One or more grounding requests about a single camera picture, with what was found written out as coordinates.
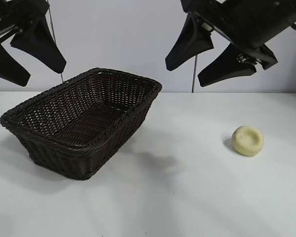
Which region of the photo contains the dark brown woven basket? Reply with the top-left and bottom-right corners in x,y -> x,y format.
0,67 -> 163,181

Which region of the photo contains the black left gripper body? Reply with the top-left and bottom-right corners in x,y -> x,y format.
0,0 -> 49,49

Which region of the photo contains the thin dark vertical rod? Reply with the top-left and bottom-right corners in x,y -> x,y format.
47,0 -> 64,82
191,54 -> 198,93

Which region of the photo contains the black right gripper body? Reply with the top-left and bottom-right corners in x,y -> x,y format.
181,0 -> 293,71

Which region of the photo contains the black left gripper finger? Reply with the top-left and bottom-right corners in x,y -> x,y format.
9,18 -> 67,74
0,44 -> 32,87

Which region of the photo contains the pale yellow egg yolk pastry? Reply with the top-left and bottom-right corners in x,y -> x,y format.
231,125 -> 264,157

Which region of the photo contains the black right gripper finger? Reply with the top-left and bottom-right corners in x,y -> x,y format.
198,43 -> 259,87
165,13 -> 214,72

